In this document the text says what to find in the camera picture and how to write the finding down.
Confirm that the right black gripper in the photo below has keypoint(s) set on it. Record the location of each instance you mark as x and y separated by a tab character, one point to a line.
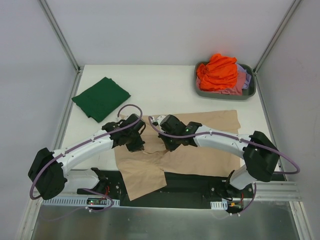
168	143

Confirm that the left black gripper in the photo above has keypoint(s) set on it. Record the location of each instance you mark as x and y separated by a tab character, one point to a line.
135	144

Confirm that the beige t shirt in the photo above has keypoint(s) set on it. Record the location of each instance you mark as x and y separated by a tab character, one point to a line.
143	172

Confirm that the green t shirt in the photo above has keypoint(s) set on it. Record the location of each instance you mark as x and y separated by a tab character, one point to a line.
101	99

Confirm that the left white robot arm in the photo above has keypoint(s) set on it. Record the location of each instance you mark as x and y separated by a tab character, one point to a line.
49	169

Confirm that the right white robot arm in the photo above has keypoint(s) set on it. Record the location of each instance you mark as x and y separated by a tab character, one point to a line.
258	152

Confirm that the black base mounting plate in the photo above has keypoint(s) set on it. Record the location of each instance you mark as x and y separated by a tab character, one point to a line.
181	191

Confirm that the orange t shirt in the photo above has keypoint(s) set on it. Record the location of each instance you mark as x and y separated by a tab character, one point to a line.
220	73

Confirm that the pink t shirt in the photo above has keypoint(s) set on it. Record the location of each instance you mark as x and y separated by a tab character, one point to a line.
234	91

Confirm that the lavender t shirt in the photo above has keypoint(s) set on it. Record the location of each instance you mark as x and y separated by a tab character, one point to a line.
243	77

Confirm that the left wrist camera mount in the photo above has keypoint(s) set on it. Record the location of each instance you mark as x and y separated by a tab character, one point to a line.
119	116

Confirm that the left aluminium frame post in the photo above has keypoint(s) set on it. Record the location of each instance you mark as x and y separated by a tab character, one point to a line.
59	34

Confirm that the aluminium frame post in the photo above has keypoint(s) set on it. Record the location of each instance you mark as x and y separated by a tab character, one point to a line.
278	32
59	34

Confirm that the left white cable duct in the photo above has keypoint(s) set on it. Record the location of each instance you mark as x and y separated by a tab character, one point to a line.
82	201

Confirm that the white cable duct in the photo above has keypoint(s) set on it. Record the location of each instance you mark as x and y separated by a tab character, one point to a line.
82	201
226	205

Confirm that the right white cable duct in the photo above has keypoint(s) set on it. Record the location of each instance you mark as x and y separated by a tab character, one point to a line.
226	205

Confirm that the front aluminium rail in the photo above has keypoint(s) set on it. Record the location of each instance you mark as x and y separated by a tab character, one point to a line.
282	191

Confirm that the right aluminium frame post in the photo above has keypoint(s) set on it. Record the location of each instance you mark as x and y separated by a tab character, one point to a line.
278	32

